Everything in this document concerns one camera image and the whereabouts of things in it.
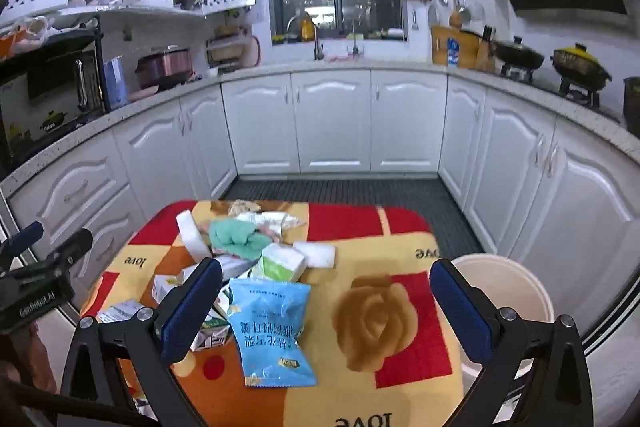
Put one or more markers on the stacked cream pots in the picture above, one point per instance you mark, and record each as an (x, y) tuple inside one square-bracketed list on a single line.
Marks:
[(227, 52)]

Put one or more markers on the green white tissue pack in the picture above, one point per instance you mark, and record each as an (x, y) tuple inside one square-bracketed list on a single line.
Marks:
[(280, 263)]

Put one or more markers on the black microwave oven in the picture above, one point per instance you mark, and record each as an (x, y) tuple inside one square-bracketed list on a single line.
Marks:
[(50, 97), (60, 38)]

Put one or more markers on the hanging white spatula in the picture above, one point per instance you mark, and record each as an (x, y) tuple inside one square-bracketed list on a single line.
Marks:
[(414, 26)]

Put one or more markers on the red yellow printed blanket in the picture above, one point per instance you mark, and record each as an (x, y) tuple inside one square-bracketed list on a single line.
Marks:
[(360, 247)]

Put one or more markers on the white plastic bag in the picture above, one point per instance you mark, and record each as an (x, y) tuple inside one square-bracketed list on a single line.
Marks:
[(32, 29)]

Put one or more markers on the patterned milk carton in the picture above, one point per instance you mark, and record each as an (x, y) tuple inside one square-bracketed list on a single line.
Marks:
[(212, 332)]

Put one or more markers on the wooden knife block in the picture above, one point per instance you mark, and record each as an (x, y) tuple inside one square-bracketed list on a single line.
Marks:
[(484, 54)]

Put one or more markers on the white lower kitchen cabinets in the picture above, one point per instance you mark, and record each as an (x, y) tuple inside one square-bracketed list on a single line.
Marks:
[(330, 117)]

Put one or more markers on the brown crumpled paper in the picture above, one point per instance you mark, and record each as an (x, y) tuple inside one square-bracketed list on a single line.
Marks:
[(242, 207)]

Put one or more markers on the chrome sink faucet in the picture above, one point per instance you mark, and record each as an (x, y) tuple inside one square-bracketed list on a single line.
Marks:
[(316, 47)]

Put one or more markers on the pink rice cooker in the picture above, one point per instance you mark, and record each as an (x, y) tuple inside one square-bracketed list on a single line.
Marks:
[(165, 67)]

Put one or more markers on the dark ribbed floor mat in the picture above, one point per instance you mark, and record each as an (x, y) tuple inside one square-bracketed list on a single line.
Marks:
[(350, 192)]

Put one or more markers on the black wok with lid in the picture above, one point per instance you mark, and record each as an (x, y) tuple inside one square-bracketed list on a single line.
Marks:
[(517, 57)]

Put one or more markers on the blue snack packet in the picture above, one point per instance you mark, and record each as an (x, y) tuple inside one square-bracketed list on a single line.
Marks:
[(270, 332)]

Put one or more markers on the yellow oil bottle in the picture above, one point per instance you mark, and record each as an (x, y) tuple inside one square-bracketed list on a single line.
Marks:
[(306, 29)]

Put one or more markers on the green fuzzy cloth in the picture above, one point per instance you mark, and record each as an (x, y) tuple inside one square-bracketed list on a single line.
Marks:
[(235, 237)]

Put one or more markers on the blue pitcher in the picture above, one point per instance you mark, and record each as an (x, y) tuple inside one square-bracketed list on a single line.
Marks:
[(116, 84)]

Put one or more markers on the dark container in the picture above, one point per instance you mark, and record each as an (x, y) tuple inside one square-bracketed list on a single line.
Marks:
[(632, 107)]

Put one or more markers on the yellow lidded clay pot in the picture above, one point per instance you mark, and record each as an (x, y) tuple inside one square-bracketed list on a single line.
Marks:
[(580, 66)]

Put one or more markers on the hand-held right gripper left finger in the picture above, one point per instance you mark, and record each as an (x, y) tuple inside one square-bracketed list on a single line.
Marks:
[(192, 312)]

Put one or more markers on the crumpled white tissue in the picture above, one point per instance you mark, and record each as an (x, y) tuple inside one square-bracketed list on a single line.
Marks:
[(280, 221)]

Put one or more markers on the green white milk carton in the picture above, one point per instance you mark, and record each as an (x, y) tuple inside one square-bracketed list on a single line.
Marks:
[(167, 287)]

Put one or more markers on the gas stove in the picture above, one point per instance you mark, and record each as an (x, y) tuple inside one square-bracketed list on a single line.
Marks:
[(580, 94)]

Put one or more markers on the pink rimmed cutting board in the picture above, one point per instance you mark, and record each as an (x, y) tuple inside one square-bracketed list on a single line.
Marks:
[(252, 52)]

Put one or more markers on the orange package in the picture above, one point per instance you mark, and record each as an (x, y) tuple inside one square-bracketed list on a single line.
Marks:
[(7, 47)]

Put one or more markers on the small white striped box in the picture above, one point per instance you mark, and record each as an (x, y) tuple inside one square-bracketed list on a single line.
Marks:
[(235, 266)]

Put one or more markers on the wooden cutting board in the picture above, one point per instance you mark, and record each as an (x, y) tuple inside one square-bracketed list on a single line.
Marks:
[(440, 42)]

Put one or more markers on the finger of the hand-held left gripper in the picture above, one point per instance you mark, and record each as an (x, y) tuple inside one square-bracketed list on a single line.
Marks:
[(75, 244), (27, 234)]

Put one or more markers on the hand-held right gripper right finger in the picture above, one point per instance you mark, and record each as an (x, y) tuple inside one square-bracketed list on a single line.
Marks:
[(460, 312)]

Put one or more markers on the cream plastic bin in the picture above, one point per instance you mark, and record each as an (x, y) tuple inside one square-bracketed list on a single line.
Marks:
[(520, 287)]

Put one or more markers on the flattened white carton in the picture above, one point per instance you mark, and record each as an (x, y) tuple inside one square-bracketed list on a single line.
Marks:
[(122, 311)]

